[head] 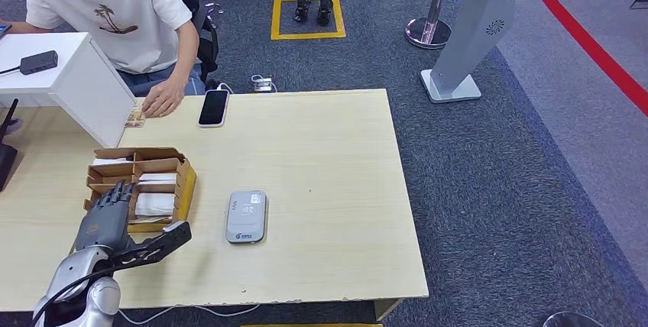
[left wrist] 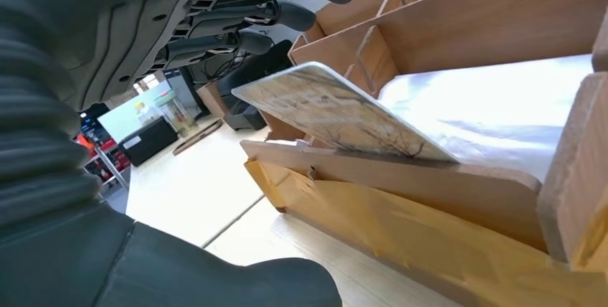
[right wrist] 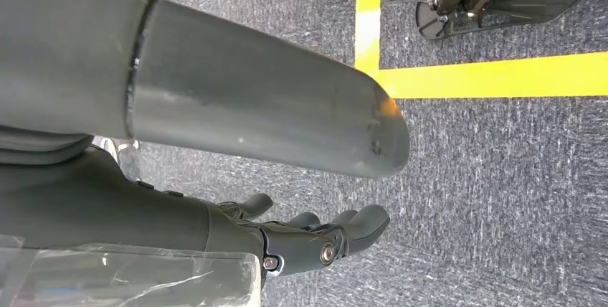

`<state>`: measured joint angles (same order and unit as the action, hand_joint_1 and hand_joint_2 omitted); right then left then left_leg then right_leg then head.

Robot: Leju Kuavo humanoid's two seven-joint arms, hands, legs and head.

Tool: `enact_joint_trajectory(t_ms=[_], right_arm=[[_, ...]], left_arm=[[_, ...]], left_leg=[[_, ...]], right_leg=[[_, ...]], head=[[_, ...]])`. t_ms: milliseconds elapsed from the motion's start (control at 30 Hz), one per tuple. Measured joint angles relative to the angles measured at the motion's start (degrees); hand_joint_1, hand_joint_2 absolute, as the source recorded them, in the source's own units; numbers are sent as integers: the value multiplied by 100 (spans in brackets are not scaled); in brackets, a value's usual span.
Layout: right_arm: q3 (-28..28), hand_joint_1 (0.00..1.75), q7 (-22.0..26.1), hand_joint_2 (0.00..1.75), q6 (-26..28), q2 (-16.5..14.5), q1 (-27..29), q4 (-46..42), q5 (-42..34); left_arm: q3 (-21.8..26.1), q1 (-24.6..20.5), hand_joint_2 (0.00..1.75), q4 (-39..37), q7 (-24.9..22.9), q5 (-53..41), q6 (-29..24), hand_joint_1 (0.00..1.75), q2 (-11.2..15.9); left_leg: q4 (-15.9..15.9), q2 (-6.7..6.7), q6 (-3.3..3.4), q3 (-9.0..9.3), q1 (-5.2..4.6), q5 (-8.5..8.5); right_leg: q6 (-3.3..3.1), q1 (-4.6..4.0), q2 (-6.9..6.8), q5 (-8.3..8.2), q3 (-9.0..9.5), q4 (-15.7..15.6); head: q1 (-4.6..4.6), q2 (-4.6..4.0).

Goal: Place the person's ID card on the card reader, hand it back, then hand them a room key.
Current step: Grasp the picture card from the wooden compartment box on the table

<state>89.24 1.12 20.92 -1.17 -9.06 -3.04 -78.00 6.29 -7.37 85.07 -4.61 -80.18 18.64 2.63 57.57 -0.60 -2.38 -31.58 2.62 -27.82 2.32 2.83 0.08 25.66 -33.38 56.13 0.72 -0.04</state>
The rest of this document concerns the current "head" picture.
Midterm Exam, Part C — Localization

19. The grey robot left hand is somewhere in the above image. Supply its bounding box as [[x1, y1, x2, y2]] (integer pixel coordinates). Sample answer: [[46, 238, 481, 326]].
[[74, 180, 137, 254]]

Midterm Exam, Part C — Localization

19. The white power cable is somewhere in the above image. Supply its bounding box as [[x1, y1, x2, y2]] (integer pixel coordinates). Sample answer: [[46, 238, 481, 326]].
[[117, 304, 261, 327]]

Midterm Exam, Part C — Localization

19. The grey card reader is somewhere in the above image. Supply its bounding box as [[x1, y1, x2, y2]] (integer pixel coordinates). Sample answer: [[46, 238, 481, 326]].
[[225, 190, 267, 244]]

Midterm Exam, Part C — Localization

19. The white power strip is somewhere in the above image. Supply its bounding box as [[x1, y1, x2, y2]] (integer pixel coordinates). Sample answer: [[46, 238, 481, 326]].
[[251, 74, 278, 94]]

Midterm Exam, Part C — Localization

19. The tan ID card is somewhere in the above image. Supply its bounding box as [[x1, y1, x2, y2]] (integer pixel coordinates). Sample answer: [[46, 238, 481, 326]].
[[124, 107, 147, 130]]

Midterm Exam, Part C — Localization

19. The wooden table leg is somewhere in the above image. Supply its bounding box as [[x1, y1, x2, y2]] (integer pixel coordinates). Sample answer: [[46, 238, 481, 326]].
[[373, 298, 406, 322]]

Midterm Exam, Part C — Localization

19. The chrome stanchion post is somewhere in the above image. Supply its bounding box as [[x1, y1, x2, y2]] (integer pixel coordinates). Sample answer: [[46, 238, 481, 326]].
[[404, 0, 455, 50]]

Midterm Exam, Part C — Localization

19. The person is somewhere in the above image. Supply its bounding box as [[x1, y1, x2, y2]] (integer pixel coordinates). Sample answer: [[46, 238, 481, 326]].
[[0, 0, 202, 119]]

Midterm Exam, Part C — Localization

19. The white desk shelf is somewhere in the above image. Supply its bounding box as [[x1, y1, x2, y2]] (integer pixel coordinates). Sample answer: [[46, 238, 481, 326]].
[[0, 32, 137, 149]]

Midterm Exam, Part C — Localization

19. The cardboard organizer box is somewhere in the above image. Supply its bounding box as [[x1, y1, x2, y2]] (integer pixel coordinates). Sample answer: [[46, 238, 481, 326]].
[[83, 147, 198, 235]]

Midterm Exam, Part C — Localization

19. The chrome round base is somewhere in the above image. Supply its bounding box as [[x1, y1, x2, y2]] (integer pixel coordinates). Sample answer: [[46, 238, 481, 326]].
[[541, 310, 606, 327]]

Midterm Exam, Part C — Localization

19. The black router with antenna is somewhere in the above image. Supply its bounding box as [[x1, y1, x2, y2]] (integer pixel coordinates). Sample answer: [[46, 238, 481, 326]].
[[0, 99, 19, 193]]

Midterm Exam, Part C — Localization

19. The person's left hand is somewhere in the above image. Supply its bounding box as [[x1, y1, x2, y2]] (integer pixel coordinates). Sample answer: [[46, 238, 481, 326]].
[[141, 77, 186, 119]]

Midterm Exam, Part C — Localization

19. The black power adapter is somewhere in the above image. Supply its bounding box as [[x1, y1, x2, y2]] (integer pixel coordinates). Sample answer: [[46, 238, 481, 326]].
[[19, 50, 59, 76]]

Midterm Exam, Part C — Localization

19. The grey kiosk stand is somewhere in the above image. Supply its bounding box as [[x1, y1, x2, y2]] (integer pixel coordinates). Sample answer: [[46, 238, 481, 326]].
[[420, 0, 520, 105]]

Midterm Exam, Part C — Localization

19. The black smartphone pink case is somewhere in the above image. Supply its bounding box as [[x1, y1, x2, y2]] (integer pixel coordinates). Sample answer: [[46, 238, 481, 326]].
[[197, 89, 230, 129]]

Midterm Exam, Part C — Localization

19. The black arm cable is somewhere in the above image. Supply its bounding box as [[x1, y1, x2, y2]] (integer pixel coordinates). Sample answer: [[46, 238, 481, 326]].
[[31, 269, 110, 327]]

